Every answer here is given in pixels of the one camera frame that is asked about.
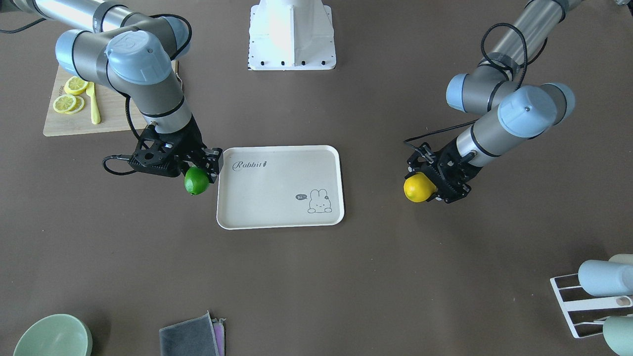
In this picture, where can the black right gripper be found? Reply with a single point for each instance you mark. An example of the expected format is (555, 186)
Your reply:
(192, 140)

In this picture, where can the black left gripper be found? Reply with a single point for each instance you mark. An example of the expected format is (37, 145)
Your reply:
(467, 174)

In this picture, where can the yellow lemon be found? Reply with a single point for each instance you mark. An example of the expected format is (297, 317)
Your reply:
(418, 187)

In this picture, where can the green lime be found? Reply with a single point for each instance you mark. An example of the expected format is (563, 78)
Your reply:
(196, 181)

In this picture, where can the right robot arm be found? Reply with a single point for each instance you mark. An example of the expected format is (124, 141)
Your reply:
(131, 53)

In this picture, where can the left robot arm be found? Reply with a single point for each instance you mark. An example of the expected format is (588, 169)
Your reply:
(509, 111)

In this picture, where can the cream rabbit tray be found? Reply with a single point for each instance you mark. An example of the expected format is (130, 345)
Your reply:
(280, 186)

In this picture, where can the wooden cutting board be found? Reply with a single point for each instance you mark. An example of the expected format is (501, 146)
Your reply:
(111, 106)

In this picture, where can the yellow plastic knife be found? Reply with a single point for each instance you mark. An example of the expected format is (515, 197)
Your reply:
(95, 114)

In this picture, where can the lemon slice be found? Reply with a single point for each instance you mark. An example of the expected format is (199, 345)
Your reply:
(79, 105)
(65, 103)
(75, 86)

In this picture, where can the purple folded cloth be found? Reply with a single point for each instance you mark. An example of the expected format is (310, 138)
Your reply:
(220, 335)

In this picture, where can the grey folded cloth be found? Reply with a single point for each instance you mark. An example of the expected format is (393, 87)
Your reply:
(194, 337)

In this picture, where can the light blue cup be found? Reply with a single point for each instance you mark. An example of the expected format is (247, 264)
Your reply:
(606, 279)

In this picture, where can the white cup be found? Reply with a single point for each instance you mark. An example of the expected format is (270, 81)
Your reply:
(622, 258)

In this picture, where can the mint green bowl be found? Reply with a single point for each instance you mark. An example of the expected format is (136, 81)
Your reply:
(56, 335)

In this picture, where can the mint green cup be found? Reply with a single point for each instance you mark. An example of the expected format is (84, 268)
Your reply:
(618, 334)

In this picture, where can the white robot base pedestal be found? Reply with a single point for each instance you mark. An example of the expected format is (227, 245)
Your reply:
(291, 35)

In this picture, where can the white wire cup rack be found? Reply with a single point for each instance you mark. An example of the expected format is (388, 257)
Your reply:
(584, 313)

